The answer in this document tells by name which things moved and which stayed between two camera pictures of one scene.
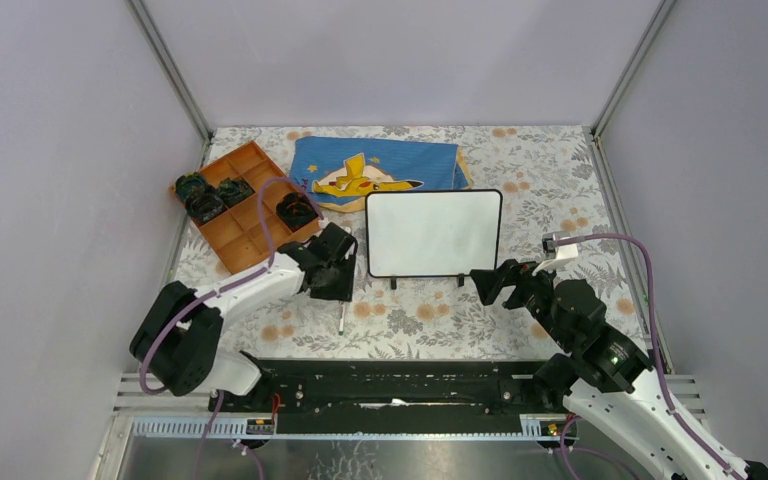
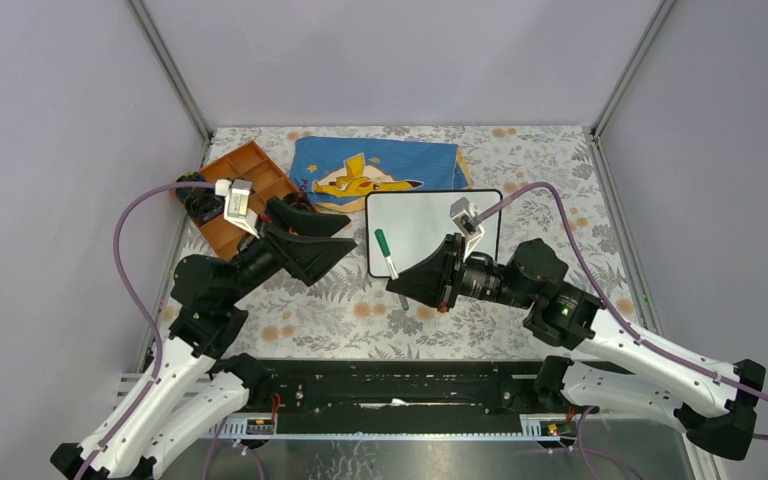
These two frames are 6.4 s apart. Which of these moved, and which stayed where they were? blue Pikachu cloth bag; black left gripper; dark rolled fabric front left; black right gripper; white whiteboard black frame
Moved: black left gripper; black right gripper
Stayed: blue Pikachu cloth bag; white whiteboard black frame; dark rolled fabric front left
